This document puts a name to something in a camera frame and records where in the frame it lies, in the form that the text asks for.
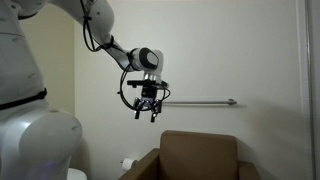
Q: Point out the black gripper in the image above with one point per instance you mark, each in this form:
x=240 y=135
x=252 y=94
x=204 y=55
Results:
x=148 y=101

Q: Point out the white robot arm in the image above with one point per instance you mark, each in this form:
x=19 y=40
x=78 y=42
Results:
x=36 y=142

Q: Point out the brown leather armchair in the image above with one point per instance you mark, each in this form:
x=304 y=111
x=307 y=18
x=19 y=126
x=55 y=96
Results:
x=193 y=156

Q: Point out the white toilet paper roll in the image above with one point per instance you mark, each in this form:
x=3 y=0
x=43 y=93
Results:
x=128 y=163

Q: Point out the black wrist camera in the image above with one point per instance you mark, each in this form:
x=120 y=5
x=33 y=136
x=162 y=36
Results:
x=147 y=82

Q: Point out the steel wall grab bar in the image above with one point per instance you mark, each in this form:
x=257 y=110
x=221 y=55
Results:
x=225 y=102

